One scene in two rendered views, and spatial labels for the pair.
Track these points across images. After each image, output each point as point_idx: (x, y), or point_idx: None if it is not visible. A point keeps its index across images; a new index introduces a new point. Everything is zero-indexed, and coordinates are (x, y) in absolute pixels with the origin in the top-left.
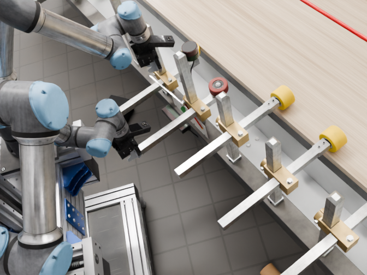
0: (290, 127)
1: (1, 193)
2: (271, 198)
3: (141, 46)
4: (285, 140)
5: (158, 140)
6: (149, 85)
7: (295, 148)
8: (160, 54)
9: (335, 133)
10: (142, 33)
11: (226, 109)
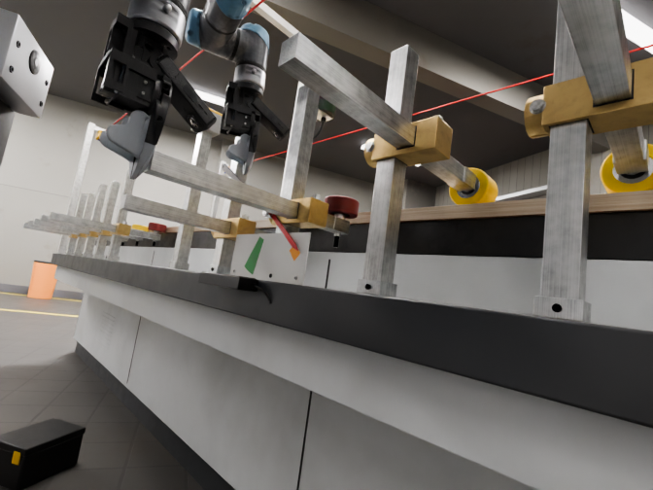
0: (505, 227)
1: None
2: (554, 288)
3: (246, 86)
4: (483, 296)
5: (208, 178)
6: (182, 281)
7: (517, 295)
8: (245, 182)
9: None
10: (259, 68)
11: (409, 78)
